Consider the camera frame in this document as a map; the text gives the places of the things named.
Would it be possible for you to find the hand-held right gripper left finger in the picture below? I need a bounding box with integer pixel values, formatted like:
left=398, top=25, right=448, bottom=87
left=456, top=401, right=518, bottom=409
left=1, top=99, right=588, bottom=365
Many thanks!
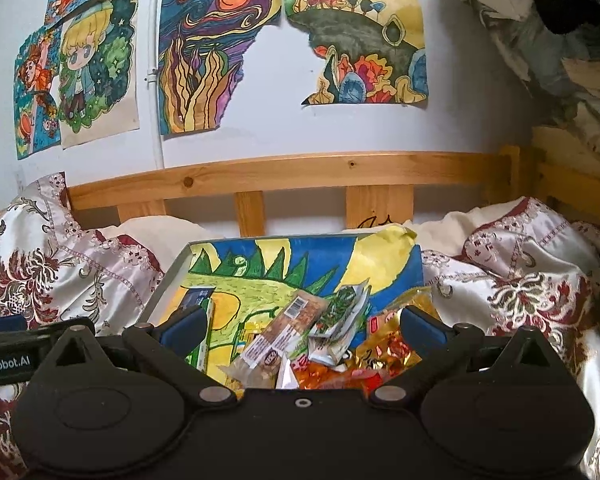
left=42, top=304, right=241, bottom=410

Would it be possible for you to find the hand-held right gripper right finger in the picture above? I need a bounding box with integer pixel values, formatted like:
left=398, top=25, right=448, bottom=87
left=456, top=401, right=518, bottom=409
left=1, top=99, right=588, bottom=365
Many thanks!
left=367, top=306, right=563, bottom=410

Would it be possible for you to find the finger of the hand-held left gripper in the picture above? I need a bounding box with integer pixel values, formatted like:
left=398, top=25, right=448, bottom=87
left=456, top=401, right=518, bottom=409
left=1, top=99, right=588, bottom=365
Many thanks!
left=0, top=315, right=98, bottom=349

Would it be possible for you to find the golden snack packet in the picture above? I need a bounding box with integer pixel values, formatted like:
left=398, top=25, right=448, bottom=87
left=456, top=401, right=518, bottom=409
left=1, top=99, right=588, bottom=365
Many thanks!
left=347, top=285, right=442, bottom=397

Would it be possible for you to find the long blue and white box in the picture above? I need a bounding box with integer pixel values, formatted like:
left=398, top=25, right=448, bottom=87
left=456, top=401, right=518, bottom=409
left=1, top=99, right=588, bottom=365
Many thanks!
left=180, top=285, right=217, bottom=374

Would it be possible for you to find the yellow snack packet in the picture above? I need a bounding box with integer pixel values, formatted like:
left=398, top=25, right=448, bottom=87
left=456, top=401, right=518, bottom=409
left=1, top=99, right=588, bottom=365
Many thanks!
left=232, top=320, right=277, bottom=357

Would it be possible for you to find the white packet of green vegetables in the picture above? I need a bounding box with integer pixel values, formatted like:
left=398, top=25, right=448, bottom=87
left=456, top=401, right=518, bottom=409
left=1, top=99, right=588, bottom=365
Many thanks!
left=307, top=284, right=372, bottom=368

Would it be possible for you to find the grey tray with dinosaur drawing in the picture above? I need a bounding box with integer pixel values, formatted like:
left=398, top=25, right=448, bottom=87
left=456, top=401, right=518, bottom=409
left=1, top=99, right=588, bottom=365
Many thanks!
left=147, top=232, right=442, bottom=397

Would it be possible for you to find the clear cracker packet white label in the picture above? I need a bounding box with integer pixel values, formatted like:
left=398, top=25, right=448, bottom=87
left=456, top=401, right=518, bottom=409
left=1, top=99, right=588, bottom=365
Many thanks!
left=219, top=291, right=331, bottom=392

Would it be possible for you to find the orange snack bag red label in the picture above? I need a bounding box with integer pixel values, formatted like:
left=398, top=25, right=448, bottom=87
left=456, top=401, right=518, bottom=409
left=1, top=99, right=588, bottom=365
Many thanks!
left=280, top=354, right=382, bottom=397

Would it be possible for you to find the white pillow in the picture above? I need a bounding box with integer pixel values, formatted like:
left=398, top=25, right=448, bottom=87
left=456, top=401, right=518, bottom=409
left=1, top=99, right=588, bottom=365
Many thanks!
left=405, top=205, right=507, bottom=262
left=100, top=215, right=222, bottom=252

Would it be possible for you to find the floral satin blanket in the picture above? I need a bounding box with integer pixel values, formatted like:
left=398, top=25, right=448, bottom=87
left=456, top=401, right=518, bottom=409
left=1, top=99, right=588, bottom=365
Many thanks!
left=0, top=172, right=600, bottom=480

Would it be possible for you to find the white wall pipe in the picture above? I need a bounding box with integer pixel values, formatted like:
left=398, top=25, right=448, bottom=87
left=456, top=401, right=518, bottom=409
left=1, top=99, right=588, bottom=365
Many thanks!
left=146, top=0, right=166, bottom=171

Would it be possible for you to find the wall poster with blue ground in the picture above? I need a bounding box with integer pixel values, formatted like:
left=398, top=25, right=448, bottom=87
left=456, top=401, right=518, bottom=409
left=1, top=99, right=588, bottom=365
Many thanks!
left=13, top=25, right=64, bottom=161

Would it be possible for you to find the wall poster with blond child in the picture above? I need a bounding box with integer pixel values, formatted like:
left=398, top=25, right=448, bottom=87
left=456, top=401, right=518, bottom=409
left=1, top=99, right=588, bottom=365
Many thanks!
left=57, top=0, right=141, bottom=150

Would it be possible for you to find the wall poster with swirls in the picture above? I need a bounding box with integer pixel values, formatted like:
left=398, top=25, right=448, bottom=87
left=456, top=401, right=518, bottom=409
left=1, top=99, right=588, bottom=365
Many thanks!
left=157, top=0, right=284, bottom=136

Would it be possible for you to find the wall poster with landscape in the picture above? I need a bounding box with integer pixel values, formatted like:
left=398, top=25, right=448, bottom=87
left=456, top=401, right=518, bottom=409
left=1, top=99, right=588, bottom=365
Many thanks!
left=282, top=0, right=430, bottom=110

